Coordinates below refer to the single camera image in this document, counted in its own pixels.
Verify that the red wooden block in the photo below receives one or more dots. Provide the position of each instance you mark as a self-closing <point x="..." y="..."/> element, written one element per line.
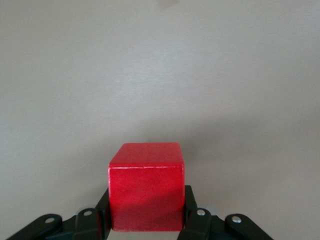
<point x="147" y="190"/>

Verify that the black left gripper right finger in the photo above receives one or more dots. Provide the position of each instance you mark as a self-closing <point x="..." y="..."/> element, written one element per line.
<point x="200" y="225"/>

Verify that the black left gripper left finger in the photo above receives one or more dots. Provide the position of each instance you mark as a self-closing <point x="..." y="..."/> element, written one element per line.
<point x="87" y="222"/>

